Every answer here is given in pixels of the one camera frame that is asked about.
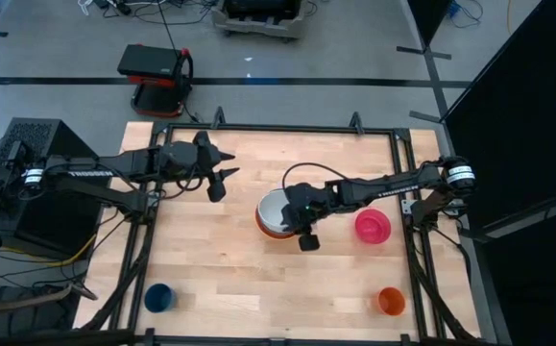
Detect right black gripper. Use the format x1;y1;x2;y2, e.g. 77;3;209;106
280;181;330;236

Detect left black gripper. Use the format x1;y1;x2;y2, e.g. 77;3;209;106
160;130;241;187

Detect white bowl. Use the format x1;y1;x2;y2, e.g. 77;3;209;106
256;187;298;235

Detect pink bowl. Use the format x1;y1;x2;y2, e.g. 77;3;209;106
353;208;393;245

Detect orange bowl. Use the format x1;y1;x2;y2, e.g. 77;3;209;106
376;286;407;317

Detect dark blue bowl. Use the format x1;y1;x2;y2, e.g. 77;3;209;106
143;283;177;314

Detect large red bowl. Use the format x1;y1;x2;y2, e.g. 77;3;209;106
254;201;299;241

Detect red and black tool cart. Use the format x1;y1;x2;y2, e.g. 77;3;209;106
116;42;195;119

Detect grey wheeled equipment cart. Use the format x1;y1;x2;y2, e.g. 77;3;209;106
210;0;308;41

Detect black computer tower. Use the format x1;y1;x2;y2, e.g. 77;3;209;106
0;117;102;252

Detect black partition panel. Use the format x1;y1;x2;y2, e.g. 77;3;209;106
396;0;453;62
443;0;556;228

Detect black floor case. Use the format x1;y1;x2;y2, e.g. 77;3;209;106
0;285;75;340

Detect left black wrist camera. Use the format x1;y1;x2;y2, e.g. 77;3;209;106
206;175;228;204

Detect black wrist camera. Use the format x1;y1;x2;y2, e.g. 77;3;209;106
298;232;322;253
206;175;228;204

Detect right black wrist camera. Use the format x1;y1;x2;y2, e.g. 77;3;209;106
298;232;322;253

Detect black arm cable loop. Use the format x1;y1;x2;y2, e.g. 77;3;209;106
280;161;353;191

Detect black table frame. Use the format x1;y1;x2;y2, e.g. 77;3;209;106
80;106;475;346

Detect black hanging cable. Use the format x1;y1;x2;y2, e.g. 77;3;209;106
155;0;183;57

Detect yellow floor cable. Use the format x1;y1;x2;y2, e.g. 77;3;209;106
0;234;97;269

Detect brown strap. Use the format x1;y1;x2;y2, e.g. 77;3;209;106
0;282;99;319

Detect blue floor cable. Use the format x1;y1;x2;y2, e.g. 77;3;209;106
448;0;484;26

